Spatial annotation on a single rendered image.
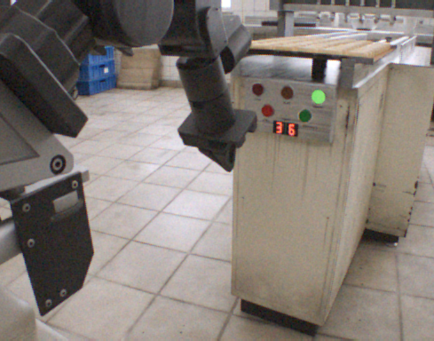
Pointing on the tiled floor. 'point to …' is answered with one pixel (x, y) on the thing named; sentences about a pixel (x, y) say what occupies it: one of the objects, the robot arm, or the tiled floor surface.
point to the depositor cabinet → (401, 145)
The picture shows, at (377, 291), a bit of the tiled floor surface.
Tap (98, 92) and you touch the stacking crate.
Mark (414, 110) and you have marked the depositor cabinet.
